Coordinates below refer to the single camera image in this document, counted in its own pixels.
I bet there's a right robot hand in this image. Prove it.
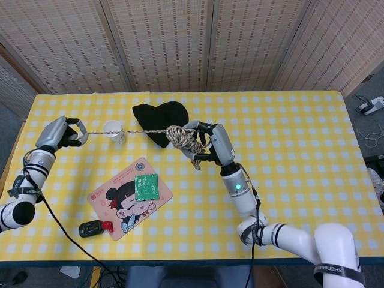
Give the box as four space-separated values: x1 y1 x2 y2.
181 119 236 167

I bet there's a braided beige black rope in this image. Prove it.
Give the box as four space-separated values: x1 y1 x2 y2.
79 124 212 172

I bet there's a thin white floor cable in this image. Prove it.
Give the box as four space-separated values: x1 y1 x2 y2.
362 115 384 148

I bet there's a white paper cup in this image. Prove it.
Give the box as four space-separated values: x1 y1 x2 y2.
103 120 126 145

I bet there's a green tea sachet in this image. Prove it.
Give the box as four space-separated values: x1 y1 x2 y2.
134 173 160 202

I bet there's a pink cartoon girl mouse pad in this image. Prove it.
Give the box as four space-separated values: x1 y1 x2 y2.
87 157 174 241

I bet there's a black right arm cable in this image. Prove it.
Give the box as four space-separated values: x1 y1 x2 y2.
244 167 263 288

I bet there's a yellow white checkered tablecloth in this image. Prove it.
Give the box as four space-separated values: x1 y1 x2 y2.
5 91 379 262

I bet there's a black knit beanie hat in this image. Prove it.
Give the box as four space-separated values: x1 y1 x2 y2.
132 101 190 149

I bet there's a black printed velcro strap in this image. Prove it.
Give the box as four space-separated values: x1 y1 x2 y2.
313 263 367 286
7 176 43 197
241 223 266 247

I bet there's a black box on floor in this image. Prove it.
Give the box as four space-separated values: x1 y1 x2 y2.
364 154 384 172

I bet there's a white paper scrap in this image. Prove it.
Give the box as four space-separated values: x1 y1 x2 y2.
59 265 81 278

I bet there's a woven folding screen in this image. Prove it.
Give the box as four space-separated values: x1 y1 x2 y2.
0 0 384 100

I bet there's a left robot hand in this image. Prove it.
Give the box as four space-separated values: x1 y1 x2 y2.
35 116 88 151

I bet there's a white power strip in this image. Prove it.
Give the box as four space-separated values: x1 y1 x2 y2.
356 95 384 116

